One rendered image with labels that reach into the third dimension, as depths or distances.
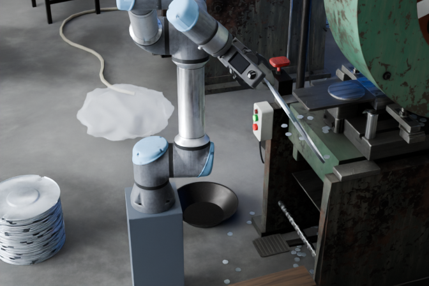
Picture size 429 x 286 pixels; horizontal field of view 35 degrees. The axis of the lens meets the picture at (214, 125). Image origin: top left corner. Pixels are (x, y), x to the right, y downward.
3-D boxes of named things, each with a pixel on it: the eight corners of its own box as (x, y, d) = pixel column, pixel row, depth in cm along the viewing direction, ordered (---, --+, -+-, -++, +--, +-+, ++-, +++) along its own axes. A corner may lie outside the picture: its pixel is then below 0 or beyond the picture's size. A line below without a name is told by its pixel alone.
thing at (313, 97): (306, 142, 226) (308, 107, 219) (288, 122, 237) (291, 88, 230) (371, 130, 233) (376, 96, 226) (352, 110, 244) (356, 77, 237)
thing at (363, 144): (368, 161, 218) (370, 145, 215) (308, 96, 254) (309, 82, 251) (447, 145, 226) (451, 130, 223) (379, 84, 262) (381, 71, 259)
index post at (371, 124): (368, 139, 218) (371, 113, 213) (363, 135, 220) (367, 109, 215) (375, 138, 218) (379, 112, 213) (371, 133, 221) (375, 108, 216)
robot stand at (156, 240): (136, 315, 246) (128, 219, 223) (131, 280, 261) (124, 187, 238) (185, 308, 249) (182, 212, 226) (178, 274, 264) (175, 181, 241)
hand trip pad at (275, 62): (273, 82, 255) (274, 64, 251) (267, 75, 260) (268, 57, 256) (290, 80, 257) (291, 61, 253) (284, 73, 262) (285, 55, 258)
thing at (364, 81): (375, 110, 228) (377, 97, 226) (354, 89, 240) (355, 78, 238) (399, 105, 230) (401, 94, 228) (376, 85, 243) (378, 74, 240)
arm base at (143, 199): (133, 216, 224) (131, 192, 219) (128, 189, 237) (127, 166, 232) (177, 210, 227) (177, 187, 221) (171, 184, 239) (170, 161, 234)
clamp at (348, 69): (357, 94, 243) (360, 69, 238) (335, 74, 257) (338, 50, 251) (371, 92, 245) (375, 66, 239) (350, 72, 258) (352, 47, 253)
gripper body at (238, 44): (249, 48, 178) (220, 22, 171) (263, 61, 172) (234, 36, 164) (230, 69, 179) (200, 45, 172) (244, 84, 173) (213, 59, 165)
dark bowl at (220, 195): (180, 243, 280) (179, 230, 276) (161, 200, 304) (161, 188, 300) (248, 228, 288) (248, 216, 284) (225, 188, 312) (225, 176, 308)
